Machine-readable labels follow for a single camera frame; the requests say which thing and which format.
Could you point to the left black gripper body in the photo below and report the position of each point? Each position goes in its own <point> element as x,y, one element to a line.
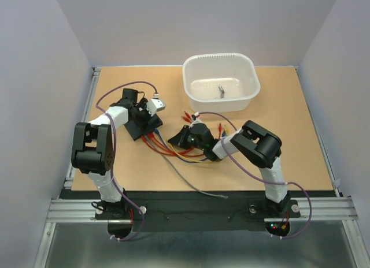
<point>142,115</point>

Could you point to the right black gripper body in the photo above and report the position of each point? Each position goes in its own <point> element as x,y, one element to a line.
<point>193,142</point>

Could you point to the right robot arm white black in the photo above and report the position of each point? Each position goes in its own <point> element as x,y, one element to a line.
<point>260,146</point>

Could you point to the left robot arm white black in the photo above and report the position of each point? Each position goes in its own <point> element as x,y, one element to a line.
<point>93,142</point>

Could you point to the small metal clip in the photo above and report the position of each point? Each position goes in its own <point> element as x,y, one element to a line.
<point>221,93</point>

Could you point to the white plastic tub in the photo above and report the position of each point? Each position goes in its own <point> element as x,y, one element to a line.
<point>236,73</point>

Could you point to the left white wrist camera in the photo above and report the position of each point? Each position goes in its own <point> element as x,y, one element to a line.
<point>155,105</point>

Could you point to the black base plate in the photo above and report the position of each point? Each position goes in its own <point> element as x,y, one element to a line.
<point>176,211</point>

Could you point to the aluminium rail frame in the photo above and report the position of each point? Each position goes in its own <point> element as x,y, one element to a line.
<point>323,229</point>

